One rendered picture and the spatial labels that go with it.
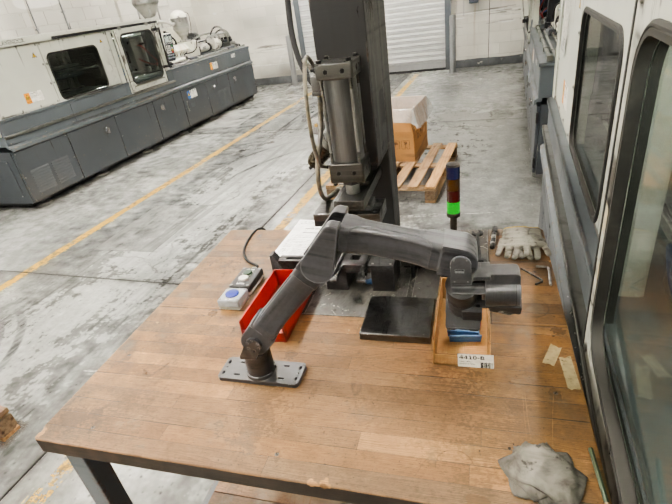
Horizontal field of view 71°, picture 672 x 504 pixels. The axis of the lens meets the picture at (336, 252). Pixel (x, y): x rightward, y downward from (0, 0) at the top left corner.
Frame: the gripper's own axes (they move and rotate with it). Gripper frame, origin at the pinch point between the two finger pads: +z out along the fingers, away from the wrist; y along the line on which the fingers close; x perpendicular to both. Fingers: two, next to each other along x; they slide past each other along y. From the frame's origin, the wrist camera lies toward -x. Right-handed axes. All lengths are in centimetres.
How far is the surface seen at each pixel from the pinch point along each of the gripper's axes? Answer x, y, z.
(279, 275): 54, 16, 19
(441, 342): 5.3, -3.1, 9.9
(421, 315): 10.7, 4.2, 13.1
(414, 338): 11.4, -2.9, 8.8
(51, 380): 222, -12, 112
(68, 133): 457, 274, 232
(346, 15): 27, 61, -30
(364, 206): 25.1, 28.1, -0.2
